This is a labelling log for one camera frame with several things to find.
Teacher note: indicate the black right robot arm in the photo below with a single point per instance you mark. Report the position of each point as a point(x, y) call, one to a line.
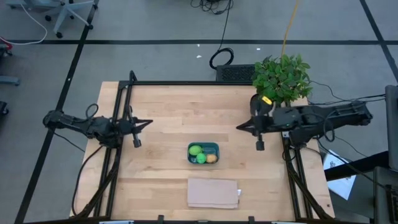
point(311, 119)

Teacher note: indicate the grey cabinet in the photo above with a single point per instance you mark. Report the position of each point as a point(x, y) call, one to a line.
point(385, 196)

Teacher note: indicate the grey office chair base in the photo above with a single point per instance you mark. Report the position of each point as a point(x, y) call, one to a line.
point(66, 11)

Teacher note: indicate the folded beige cloth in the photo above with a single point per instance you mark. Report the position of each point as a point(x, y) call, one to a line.
point(213, 193)

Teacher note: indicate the smooth green plastic ball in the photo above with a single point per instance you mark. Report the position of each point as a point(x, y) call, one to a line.
point(201, 158)

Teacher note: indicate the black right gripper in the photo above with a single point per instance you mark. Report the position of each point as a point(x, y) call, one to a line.
point(264, 124)

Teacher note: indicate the textured lime green fruit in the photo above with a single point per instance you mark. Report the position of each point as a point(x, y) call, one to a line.
point(195, 150)

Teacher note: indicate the small red object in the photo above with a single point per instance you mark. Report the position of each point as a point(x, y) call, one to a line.
point(7, 44)

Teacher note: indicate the yellow pot label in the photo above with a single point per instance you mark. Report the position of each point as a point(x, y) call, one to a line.
point(266, 100)

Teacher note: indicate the grey furniture foot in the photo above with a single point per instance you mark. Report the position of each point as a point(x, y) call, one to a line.
point(9, 81)

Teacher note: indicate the teal plastic container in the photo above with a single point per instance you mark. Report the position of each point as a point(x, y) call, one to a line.
point(214, 147)

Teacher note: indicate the green leafy potted plant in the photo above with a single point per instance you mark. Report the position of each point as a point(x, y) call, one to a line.
point(281, 79)

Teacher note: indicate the white paper sheet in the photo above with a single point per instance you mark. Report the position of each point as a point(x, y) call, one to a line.
point(340, 185)

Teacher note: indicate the grey upright post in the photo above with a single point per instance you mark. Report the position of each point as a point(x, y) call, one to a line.
point(391, 124)

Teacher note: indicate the black flat bar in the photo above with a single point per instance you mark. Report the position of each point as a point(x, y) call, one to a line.
point(357, 166)

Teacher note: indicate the small black floor object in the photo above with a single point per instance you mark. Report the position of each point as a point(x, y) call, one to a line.
point(3, 108)

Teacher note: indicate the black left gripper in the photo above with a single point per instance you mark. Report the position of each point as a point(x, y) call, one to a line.
point(128, 127)

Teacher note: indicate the black plant pot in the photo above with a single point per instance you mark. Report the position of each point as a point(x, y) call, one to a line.
point(257, 105)

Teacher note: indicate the black metal table frame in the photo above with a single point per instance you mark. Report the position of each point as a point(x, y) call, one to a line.
point(186, 83)

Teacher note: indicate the black table edge clamp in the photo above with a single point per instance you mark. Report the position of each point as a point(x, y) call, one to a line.
point(160, 219)
point(251, 220)

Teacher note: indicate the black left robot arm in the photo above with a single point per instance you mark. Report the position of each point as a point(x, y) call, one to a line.
point(93, 126)

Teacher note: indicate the white edge strip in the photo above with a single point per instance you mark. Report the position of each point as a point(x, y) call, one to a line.
point(289, 222)
point(116, 222)

